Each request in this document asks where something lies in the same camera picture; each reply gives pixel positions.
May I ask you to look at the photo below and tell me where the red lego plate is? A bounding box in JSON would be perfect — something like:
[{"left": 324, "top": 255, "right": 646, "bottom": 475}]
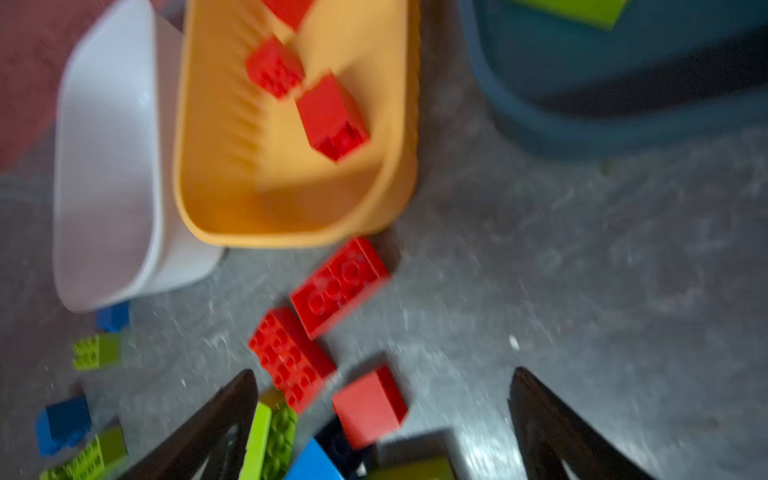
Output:
[{"left": 290, "top": 237, "right": 391, "bottom": 340}]

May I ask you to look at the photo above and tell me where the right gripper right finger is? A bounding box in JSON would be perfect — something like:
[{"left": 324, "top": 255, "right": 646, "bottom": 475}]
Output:
[{"left": 508, "top": 367, "right": 650, "bottom": 479}]

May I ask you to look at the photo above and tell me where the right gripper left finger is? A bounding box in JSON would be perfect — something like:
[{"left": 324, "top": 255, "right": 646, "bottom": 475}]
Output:
[{"left": 122, "top": 369, "right": 259, "bottom": 479}]

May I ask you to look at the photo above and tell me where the green lego brick upright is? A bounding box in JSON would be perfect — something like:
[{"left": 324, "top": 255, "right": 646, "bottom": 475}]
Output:
[{"left": 239, "top": 388, "right": 298, "bottom": 480}]

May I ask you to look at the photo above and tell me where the blue lego cube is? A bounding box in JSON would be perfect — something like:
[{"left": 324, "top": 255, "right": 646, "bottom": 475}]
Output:
[{"left": 284, "top": 439, "right": 345, "bottom": 480}]

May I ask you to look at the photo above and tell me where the green lego brick long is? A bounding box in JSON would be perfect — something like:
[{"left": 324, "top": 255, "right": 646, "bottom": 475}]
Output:
[{"left": 39, "top": 426, "right": 128, "bottom": 480}]

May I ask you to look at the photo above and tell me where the small blue lego brick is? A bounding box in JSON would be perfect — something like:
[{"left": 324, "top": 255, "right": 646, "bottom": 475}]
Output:
[{"left": 97, "top": 301, "right": 130, "bottom": 333}]

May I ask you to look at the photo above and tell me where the red lego brick studded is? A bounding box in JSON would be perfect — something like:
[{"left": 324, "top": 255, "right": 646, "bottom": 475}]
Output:
[{"left": 248, "top": 307, "right": 336, "bottom": 415}]

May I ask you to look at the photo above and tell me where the red square lego brick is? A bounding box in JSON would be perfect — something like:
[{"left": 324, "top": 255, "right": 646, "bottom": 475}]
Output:
[{"left": 262, "top": 0, "right": 314, "bottom": 31}]

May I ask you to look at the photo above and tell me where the green lego brick end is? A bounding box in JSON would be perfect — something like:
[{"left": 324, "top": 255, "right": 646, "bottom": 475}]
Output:
[{"left": 513, "top": 0, "right": 628, "bottom": 31}]

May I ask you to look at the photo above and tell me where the white plastic bin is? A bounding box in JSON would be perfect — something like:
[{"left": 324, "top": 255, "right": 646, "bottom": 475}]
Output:
[{"left": 52, "top": 1, "right": 223, "bottom": 313}]

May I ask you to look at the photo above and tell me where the small green lego brick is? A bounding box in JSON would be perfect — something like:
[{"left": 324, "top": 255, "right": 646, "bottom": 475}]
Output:
[{"left": 72, "top": 333, "right": 121, "bottom": 371}]

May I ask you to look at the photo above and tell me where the small red lego cube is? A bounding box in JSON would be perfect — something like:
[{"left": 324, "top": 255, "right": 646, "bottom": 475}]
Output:
[{"left": 332, "top": 364, "right": 408, "bottom": 450}]

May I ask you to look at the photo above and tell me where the yellow plastic bin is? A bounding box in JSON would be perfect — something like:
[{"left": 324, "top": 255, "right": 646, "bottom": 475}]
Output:
[{"left": 173, "top": 1, "right": 421, "bottom": 248}]

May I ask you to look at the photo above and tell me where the teal plastic bin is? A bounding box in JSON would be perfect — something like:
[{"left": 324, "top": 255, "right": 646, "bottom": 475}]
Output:
[{"left": 458, "top": 1, "right": 767, "bottom": 158}]

